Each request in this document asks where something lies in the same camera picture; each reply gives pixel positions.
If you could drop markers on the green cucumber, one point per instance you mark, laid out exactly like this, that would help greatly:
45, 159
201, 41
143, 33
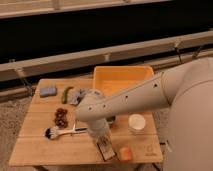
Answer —
65, 94

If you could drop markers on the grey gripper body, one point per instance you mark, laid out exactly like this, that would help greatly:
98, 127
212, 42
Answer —
98, 130

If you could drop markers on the red yellow apple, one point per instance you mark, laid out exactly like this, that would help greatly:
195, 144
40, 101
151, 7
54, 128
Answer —
125, 154

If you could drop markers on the blue sponge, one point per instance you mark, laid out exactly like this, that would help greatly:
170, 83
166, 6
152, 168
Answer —
48, 91

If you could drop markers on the dark red grapes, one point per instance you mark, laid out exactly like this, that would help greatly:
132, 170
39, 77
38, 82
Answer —
61, 118

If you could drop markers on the white cup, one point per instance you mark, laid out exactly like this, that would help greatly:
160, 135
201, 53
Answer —
136, 123

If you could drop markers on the white dish brush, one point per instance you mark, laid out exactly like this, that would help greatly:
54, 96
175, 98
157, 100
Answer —
54, 132

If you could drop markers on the yellow plastic bin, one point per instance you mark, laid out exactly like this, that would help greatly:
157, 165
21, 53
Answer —
111, 79

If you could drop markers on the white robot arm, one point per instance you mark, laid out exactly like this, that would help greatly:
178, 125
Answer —
187, 90

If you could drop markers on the wooden table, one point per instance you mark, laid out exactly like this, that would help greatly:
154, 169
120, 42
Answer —
32, 148

